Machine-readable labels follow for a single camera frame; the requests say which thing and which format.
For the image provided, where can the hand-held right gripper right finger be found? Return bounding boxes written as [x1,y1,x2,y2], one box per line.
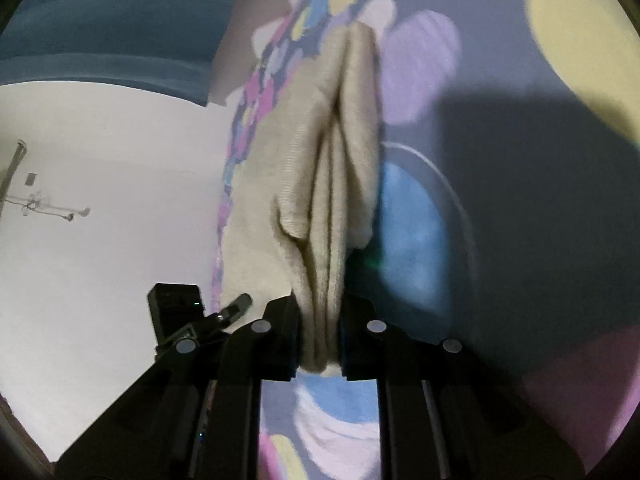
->
[339,294,586,480]

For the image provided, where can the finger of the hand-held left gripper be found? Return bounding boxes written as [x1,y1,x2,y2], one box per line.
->
[202,292,254,336]

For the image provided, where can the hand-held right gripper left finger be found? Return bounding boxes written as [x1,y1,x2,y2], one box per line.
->
[54,295,301,480]

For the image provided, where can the beige knit garment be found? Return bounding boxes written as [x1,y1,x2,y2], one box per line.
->
[220,24,386,378]

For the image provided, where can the dotted colourful bedsheet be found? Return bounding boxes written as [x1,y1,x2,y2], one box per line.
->
[210,0,640,480]

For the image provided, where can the blue curtain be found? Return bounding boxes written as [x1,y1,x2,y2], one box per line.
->
[0,0,257,109]

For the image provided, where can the wall cables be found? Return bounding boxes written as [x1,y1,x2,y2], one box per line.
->
[4,190,92,223]

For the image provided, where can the door frame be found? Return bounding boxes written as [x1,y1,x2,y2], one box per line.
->
[0,140,27,201]

